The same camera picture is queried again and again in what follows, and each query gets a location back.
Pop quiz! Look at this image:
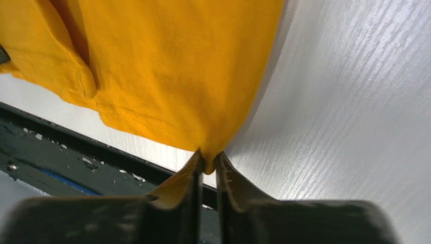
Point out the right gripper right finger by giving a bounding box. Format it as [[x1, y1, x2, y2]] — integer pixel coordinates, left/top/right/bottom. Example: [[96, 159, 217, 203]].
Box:
[[214, 153, 399, 243]]

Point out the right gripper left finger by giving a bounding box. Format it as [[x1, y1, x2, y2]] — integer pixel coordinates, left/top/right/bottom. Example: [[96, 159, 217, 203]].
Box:
[[1, 150, 204, 243]]

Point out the orange t-shirt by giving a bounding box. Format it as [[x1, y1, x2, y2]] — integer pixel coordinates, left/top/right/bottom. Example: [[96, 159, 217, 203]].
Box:
[[1, 1, 284, 174]]

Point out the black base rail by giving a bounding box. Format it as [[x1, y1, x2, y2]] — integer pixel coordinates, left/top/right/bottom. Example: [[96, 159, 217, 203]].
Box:
[[0, 102, 220, 244]]

